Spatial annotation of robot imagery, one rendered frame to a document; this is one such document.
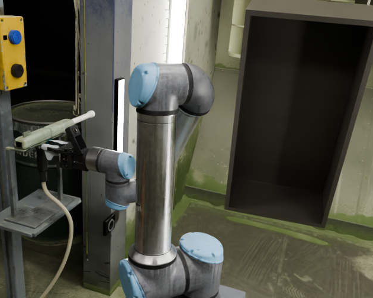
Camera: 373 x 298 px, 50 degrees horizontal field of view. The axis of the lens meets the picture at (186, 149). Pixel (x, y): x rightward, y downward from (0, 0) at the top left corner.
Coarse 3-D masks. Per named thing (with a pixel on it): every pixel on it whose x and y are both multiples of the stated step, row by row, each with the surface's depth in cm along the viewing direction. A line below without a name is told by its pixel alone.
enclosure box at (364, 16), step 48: (288, 0) 204; (288, 48) 222; (336, 48) 216; (240, 96) 206; (288, 96) 237; (336, 96) 229; (240, 144) 261; (288, 144) 253; (336, 144) 240; (240, 192) 262; (288, 192) 264
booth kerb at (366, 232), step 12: (192, 192) 342; (204, 192) 338; (216, 192) 334; (216, 204) 337; (324, 228) 312; (336, 228) 309; (348, 228) 306; (360, 228) 303; (372, 228) 300; (372, 240) 303
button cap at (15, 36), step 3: (12, 30) 142; (15, 30) 142; (9, 33) 141; (12, 33) 141; (15, 33) 142; (18, 33) 143; (9, 36) 141; (12, 36) 141; (15, 36) 142; (18, 36) 143; (21, 36) 145; (9, 39) 141; (12, 39) 141; (15, 39) 142; (18, 39) 144; (12, 42) 142; (15, 42) 143; (18, 42) 144
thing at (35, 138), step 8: (88, 112) 183; (64, 120) 167; (72, 120) 168; (80, 120) 175; (40, 128) 155; (48, 128) 156; (56, 128) 158; (64, 128) 163; (24, 136) 144; (32, 136) 146; (40, 136) 149; (48, 136) 154; (56, 136) 159; (16, 144) 143; (24, 144) 142; (32, 144) 146; (40, 144) 151; (40, 152) 154; (40, 160) 155; (40, 168) 156; (40, 176) 158
